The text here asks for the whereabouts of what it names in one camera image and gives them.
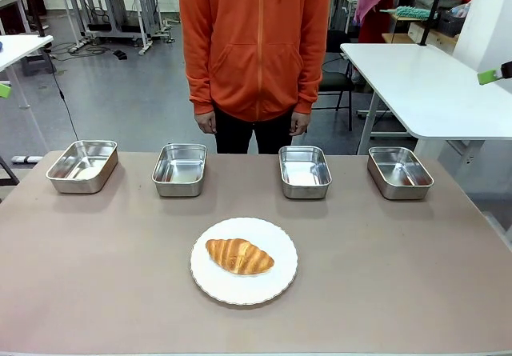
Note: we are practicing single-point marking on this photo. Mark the person's right hand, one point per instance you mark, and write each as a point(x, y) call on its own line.
point(206, 123)

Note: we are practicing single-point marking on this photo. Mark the black chair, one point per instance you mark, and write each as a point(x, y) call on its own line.
point(337, 72)

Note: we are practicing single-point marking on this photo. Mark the person in orange hoodie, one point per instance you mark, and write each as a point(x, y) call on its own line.
point(256, 44)

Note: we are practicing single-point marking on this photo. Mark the white scalloped plate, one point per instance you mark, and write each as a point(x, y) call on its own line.
point(244, 288)

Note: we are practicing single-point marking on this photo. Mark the black camera pole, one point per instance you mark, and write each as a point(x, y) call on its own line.
point(431, 10)

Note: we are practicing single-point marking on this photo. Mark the grey workbench on wheels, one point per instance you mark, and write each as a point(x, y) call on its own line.
point(108, 8)

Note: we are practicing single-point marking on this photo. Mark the rectangular steel container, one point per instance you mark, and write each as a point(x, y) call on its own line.
point(179, 170)
point(305, 172)
point(82, 166)
point(400, 173)

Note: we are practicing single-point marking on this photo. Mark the teal duster mop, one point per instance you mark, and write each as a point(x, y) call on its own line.
point(404, 12)

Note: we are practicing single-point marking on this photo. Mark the white desk with black pole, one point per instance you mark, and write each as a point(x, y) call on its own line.
point(18, 50)

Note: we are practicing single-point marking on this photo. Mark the golden brown croissant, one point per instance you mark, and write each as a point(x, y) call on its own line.
point(239, 257)

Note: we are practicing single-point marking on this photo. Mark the white side table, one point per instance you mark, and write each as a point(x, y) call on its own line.
point(436, 88)

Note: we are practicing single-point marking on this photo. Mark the person's left hand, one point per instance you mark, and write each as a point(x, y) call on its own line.
point(300, 124)

